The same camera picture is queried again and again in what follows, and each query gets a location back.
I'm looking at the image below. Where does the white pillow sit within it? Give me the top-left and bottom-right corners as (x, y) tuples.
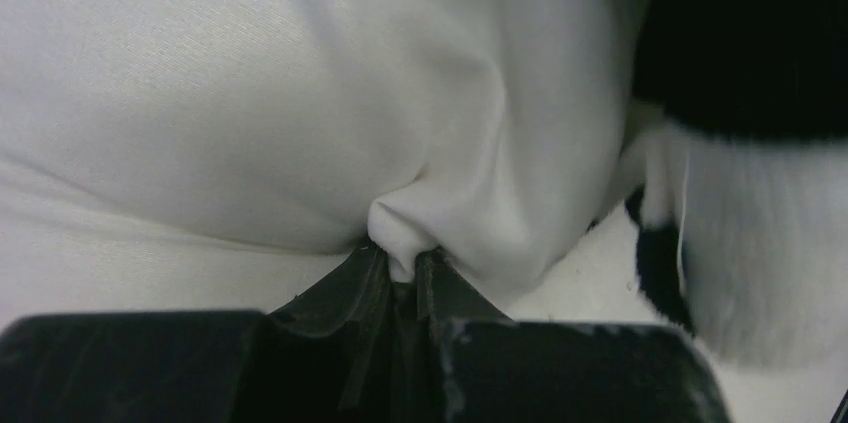
(1, 0), (648, 323)

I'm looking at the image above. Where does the black white striped pillowcase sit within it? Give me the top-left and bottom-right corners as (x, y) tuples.
(626, 0), (847, 367)

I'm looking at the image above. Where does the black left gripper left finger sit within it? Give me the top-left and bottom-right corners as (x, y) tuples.
(1, 242), (390, 422)

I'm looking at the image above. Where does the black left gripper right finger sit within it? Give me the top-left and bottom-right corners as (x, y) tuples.
(413, 250), (729, 422)

